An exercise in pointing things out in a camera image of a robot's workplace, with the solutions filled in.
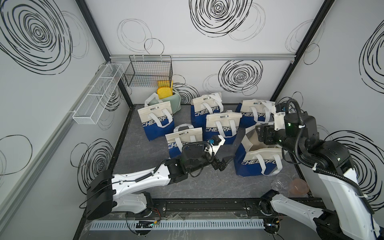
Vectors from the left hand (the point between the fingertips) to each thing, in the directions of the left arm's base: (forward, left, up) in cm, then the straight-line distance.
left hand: (229, 149), depth 64 cm
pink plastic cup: (-7, -42, -26) cm, 50 cm away
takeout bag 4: (+21, +37, -8) cm, 43 cm away
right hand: (+4, -13, +10) cm, 17 cm away
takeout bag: (0, -13, -7) cm, 15 cm away
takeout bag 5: (+32, +10, -6) cm, 34 cm away
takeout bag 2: (+11, +21, -6) cm, 25 cm away
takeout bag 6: (+28, -20, -6) cm, 35 cm away
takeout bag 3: (+19, -2, -8) cm, 21 cm away
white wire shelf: (+28, +67, +4) cm, 73 cm away
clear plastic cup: (-6, -34, -27) cm, 44 cm away
